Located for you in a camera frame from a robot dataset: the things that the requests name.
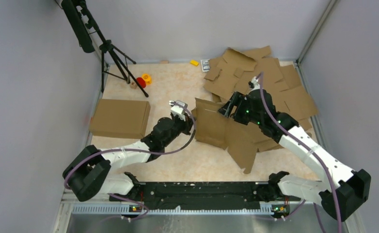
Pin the orange round toy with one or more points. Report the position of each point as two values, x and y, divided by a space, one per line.
147 78

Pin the black camera tripod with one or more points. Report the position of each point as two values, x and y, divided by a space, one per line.
84 25

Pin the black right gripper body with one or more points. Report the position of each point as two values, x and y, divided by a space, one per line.
243 113

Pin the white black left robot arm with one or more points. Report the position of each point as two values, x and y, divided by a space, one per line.
88 174

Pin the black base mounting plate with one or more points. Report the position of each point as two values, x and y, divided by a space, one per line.
205 195

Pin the folded closed cardboard box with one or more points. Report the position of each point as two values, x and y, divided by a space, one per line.
120 119

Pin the cardboard sheet pile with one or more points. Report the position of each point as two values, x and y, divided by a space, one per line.
232 72

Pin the yellow block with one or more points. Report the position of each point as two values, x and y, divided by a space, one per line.
194 63

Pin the aluminium frame rail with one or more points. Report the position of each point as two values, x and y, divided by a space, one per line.
126 211

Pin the red round toy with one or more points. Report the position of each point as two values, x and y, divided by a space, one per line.
141 82

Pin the playing card box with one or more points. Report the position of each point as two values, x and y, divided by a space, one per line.
205 66

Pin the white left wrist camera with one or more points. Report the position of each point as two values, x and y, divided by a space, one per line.
178 109

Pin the cardboard box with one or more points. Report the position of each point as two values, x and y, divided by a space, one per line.
240 141
120 119

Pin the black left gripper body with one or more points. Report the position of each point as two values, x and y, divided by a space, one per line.
180 126

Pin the small wooden cube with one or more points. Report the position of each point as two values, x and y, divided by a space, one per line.
133 85

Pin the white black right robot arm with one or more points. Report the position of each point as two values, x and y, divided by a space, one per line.
315 160

